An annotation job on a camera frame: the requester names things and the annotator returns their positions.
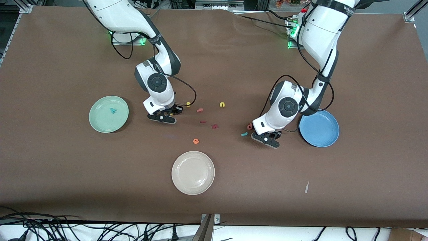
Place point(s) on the green plate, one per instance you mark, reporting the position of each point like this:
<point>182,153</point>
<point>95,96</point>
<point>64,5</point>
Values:
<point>103,118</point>

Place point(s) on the white paper scrap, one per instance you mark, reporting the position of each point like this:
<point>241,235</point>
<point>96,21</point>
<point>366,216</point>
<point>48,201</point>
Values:
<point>306,188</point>

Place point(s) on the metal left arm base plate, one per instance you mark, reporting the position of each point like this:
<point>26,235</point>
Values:
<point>291,45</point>

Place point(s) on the grey metal box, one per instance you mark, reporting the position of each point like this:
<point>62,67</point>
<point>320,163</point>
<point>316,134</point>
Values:
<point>219,4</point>

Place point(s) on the grey brown beam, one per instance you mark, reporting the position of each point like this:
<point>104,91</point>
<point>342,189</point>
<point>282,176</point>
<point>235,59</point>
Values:
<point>204,232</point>

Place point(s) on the silver metal bracket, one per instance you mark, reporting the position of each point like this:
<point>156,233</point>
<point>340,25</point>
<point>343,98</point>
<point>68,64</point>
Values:
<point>216,219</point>

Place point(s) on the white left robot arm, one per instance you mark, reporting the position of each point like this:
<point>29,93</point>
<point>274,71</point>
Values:
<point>321,30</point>

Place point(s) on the brown cardboard box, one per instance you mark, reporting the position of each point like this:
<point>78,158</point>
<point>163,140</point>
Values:
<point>408,236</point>

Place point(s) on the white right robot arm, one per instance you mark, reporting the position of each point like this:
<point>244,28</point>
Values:
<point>120,16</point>

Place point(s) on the orange flower decoration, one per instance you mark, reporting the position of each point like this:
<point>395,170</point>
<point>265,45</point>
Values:
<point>287,2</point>

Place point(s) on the blue plate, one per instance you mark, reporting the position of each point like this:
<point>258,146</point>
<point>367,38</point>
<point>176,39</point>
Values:
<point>321,130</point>

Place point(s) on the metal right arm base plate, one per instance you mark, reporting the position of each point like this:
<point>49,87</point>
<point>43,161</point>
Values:
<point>133,43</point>

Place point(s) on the beige plate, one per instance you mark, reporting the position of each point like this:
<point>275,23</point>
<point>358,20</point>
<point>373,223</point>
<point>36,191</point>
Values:
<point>193,173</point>

